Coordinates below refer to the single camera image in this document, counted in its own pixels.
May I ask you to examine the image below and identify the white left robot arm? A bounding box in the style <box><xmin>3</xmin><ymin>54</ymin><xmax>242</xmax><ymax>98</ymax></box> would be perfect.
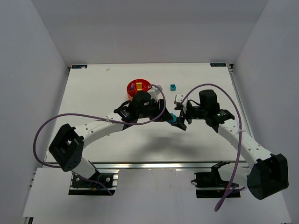
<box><xmin>49</xmin><ymin>91</ymin><xmax>176</xmax><ymax>180</ymax></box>

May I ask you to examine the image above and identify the teal square lego brick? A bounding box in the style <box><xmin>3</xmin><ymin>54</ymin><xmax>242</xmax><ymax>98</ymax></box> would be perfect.
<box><xmin>170</xmin><ymin>84</ymin><xmax>176</xmax><ymax>91</ymax></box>

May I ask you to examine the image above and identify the blue label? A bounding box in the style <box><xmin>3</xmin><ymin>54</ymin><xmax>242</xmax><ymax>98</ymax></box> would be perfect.
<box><xmin>71</xmin><ymin>64</ymin><xmax>87</xmax><ymax>69</ymax></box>
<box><xmin>210</xmin><ymin>63</ymin><xmax>227</xmax><ymax>67</ymax></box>

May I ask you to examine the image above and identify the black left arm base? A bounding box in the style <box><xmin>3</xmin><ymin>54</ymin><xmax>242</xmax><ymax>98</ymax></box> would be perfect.
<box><xmin>68</xmin><ymin>170</ymin><xmax>118</xmax><ymax>196</ymax></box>

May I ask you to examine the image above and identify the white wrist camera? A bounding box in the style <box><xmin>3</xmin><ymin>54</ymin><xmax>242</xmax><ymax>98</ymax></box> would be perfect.
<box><xmin>147</xmin><ymin>84</ymin><xmax>162</xmax><ymax>102</ymax></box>
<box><xmin>174</xmin><ymin>93</ymin><xmax>188</xmax><ymax>112</ymax></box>

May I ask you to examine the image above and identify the blue label top right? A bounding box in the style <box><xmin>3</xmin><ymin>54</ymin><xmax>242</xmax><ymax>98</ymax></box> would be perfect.
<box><xmin>210</xmin><ymin>63</ymin><xmax>227</xmax><ymax>67</ymax></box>

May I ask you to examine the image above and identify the yellow 2x3 lego brick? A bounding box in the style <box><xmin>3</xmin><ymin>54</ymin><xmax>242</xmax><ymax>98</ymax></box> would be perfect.
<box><xmin>136</xmin><ymin>82</ymin><xmax>143</xmax><ymax>91</ymax></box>

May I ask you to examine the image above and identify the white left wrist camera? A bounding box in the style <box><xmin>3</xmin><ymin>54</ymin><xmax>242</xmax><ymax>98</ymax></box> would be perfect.
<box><xmin>147</xmin><ymin>84</ymin><xmax>162</xmax><ymax>102</ymax></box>

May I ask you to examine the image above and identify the teal rounded lego brick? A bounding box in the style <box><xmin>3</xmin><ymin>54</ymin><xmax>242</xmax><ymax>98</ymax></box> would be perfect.
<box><xmin>167</xmin><ymin>113</ymin><xmax>177</xmax><ymax>124</ymax></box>

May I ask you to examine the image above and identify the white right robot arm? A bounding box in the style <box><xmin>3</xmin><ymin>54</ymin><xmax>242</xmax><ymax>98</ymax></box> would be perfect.
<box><xmin>174</xmin><ymin>90</ymin><xmax>289</xmax><ymax>200</ymax></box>

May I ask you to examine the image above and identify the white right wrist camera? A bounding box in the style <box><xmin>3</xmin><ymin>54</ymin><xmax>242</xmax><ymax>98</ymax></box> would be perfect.
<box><xmin>174</xmin><ymin>93</ymin><xmax>188</xmax><ymax>112</ymax></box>

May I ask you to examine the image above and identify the blue label top left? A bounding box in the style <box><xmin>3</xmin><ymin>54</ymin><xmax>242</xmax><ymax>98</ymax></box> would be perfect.
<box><xmin>71</xmin><ymin>64</ymin><xmax>87</xmax><ymax>69</ymax></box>

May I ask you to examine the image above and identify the aluminium front table rail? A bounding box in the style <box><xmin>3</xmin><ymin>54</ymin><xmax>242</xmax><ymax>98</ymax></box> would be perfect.
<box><xmin>78</xmin><ymin>161</ymin><xmax>220</xmax><ymax>173</ymax></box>

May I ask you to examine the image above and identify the orange round divided container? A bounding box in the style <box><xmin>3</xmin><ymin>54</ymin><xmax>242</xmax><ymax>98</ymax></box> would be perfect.
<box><xmin>127</xmin><ymin>79</ymin><xmax>151</xmax><ymax>100</ymax></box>

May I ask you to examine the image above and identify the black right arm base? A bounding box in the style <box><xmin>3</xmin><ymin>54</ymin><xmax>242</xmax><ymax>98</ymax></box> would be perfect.
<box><xmin>190</xmin><ymin>161</ymin><xmax>235</xmax><ymax>199</ymax></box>

